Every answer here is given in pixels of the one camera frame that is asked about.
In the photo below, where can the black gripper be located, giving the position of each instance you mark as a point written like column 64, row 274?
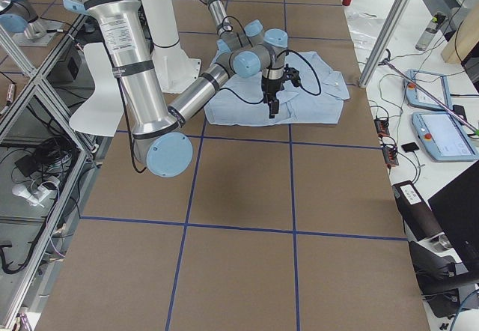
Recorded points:
column 270, row 87

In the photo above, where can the light blue button-up shirt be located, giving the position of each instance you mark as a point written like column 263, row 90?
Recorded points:
column 320, row 100

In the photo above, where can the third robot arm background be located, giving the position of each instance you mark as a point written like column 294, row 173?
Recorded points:
column 19, row 16

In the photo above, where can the orange circuit board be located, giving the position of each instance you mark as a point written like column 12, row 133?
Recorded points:
column 381, row 126

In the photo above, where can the pink violet rod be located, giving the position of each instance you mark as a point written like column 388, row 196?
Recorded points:
column 454, row 115

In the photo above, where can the far blue teach pendant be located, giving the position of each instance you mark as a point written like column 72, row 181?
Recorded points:
column 435, row 83

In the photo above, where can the blue teach pendant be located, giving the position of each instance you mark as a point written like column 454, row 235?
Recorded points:
column 435, row 83
column 442, row 137

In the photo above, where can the clear water bottle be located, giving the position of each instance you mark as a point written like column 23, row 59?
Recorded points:
column 431, row 30

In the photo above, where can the near blue teach pendant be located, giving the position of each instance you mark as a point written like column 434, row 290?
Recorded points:
column 442, row 137

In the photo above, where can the wooden board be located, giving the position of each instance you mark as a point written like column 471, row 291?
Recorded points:
column 464, row 39

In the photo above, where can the black monitor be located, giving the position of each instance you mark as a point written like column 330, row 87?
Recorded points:
column 455, row 207

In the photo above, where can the white power strip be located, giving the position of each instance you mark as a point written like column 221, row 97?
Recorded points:
column 36, row 197

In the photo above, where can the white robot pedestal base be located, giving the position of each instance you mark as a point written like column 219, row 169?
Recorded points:
column 175, row 70

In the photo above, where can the grey aluminium frame post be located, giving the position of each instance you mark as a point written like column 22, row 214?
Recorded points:
column 397, row 10

